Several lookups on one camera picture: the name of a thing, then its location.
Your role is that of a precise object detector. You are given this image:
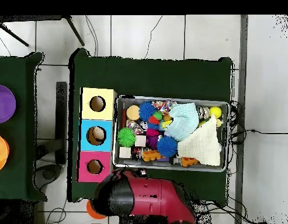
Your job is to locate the light blue waffle cloth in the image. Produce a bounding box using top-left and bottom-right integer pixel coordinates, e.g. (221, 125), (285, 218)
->
(164, 102), (200, 142)

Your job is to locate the black camera tripod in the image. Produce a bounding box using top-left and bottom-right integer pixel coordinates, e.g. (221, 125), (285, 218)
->
(0, 15), (85, 47)

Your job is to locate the yellow ball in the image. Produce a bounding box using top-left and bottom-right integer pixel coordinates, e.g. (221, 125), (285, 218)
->
(209, 106), (223, 119)

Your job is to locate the peach round foam disc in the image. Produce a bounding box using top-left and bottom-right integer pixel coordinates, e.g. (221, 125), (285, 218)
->
(126, 104), (141, 121)

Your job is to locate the orange cup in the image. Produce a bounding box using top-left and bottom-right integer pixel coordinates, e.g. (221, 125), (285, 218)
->
(86, 199), (107, 220)

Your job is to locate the dark green tablecloth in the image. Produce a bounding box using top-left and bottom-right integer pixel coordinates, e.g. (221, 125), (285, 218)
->
(67, 47), (234, 203)
(0, 51), (48, 202)

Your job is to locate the colourful fabric scrunchie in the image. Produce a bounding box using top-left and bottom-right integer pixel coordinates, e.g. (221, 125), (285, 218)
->
(151, 99), (178, 113)

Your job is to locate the orange toy brick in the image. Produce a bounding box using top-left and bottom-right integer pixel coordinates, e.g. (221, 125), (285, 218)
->
(141, 149), (162, 162)
(181, 156), (199, 168)

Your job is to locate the green spiky ball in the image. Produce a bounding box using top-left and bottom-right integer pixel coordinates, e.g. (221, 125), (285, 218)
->
(117, 127), (137, 148)

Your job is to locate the orange bowl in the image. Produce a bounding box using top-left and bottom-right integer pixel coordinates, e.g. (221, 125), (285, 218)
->
(0, 131), (10, 174)

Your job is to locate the purple bowl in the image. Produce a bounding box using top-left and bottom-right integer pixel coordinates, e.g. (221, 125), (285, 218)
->
(0, 84), (16, 124)

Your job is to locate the black floor stand base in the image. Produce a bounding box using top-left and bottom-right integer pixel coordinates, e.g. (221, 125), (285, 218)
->
(33, 81), (68, 190)

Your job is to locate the blue spiky ball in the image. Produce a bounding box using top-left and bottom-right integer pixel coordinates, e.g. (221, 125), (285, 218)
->
(157, 135), (178, 158)
(138, 101), (157, 123)

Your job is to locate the silver mesh bin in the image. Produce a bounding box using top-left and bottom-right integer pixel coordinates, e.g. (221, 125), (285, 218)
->
(112, 94), (230, 173)

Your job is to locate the thin black floor cable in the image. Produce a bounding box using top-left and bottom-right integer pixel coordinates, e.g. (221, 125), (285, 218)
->
(144, 15), (164, 60)

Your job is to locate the wooden box with three holes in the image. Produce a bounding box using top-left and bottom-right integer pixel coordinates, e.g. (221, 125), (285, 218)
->
(77, 87), (118, 183)

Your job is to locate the cream waffle cloth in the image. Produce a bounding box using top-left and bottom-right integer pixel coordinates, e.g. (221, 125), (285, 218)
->
(176, 114), (222, 167)

